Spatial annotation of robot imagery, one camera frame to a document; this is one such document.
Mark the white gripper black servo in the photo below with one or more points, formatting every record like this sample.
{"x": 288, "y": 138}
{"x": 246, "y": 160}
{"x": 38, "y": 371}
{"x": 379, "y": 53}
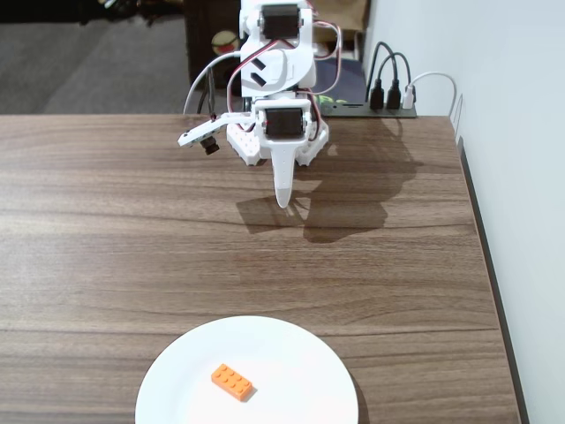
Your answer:
{"x": 282, "y": 124}

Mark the orange lego block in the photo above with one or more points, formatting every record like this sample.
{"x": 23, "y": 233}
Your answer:
{"x": 231, "y": 382}

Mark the white round plate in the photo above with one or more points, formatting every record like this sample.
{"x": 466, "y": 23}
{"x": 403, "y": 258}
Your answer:
{"x": 287, "y": 353}

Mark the black power strip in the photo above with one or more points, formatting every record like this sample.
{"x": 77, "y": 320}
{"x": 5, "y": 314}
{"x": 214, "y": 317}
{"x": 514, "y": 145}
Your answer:
{"x": 353, "y": 112}

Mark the dark navy item green print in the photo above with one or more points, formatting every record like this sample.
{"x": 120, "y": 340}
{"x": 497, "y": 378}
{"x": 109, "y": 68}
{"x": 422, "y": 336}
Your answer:
{"x": 348, "y": 79}

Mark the round red yellow ornament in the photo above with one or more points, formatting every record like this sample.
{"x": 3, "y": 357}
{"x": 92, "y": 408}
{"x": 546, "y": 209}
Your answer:
{"x": 223, "y": 42}

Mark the tan cardboard box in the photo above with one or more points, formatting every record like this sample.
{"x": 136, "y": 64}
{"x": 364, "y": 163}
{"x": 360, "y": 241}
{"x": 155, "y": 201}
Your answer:
{"x": 351, "y": 44}

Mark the dark wooden cabinet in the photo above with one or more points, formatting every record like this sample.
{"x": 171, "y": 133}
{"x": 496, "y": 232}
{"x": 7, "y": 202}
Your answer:
{"x": 198, "y": 44}

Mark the brown paper bag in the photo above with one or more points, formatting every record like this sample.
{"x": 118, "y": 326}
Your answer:
{"x": 348, "y": 13}

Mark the gray fabric sofa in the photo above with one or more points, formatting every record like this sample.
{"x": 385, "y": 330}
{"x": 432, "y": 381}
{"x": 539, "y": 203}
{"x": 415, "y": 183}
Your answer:
{"x": 66, "y": 66}

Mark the wrist camera on white bracket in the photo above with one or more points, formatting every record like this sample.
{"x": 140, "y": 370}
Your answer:
{"x": 196, "y": 136}

